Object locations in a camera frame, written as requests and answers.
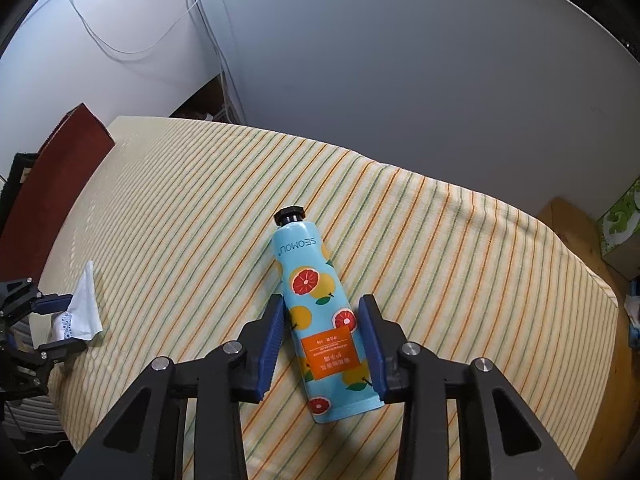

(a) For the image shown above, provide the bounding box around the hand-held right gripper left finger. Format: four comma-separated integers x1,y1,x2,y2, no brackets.
60,294,287,480

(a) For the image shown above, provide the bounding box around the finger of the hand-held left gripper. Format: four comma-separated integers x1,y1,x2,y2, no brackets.
0,276,73,333
0,336,96,401

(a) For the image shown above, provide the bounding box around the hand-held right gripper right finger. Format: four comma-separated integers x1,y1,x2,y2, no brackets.
357,294,581,480

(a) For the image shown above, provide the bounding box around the white tissue packet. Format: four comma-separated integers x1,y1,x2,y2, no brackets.
51,260,104,343

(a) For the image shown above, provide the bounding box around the fruit print hand cream tube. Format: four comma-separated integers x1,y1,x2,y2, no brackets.
271,205,386,425

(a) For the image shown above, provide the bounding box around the dark red cardboard box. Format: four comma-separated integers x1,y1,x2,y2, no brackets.
0,102,117,241

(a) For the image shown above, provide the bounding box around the striped yellow towel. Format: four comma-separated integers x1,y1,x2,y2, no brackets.
37,116,621,480

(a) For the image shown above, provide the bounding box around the green tissue box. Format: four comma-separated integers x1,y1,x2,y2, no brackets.
595,177,640,281

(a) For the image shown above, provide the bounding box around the white cable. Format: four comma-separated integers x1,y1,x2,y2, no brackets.
62,0,241,121

